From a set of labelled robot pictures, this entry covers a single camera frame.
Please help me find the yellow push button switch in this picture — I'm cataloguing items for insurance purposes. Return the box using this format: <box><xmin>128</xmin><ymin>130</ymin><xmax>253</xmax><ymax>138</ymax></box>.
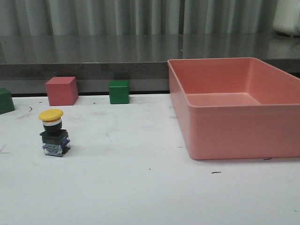
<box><xmin>38</xmin><ymin>108</ymin><xmax>70</xmax><ymax>157</ymax></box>

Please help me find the green cube centre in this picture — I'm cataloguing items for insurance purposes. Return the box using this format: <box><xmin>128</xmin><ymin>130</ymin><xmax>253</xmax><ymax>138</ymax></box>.
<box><xmin>109</xmin><ymin>80</ymin><xmax>129</xmax><ymax>104</ymax></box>

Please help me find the green cube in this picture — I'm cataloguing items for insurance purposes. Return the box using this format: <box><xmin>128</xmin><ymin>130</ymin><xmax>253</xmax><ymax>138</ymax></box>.
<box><xmin>109</xmin><ymin>80</ymin><xmax>129</xmax><ymax>104</ymax></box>
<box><xmin>0</xmin><ymin>88</ymin><xmax>15</xmax><ymax>114</ymax></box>

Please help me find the pink plastic bin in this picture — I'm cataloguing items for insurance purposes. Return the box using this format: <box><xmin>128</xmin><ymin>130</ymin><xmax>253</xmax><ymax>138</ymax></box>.
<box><xmin>168</xmin><ymin>58</ymin><xmax>300</xmax><ymax>160</ymax></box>

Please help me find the pink wooden cube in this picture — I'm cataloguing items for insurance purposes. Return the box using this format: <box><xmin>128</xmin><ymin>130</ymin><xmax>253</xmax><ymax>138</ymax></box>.
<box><xmin>45</xmin><ymin>76</ymin><xmax>79</xmax><ymax>106</ymax></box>

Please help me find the grey stone counter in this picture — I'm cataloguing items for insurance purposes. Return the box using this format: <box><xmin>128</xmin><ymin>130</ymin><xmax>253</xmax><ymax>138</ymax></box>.
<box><xmin>0</xmin><ymin>33</ymin><xmax>300</xmax><ymax>96</ymax></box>

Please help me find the green cube far left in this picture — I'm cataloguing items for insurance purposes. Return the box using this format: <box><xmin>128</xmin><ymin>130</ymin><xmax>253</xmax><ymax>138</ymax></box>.
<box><xmin>0</xmin><ymin>88</ymin><xmax>15</xmax><ymax>114</ymax></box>

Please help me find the white appliance on counter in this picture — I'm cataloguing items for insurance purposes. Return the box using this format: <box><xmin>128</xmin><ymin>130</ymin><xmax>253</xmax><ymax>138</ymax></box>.
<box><xmin>272</xmin><ymin>0</ymin><xmax>300</xmax><ymax>36</ymax></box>

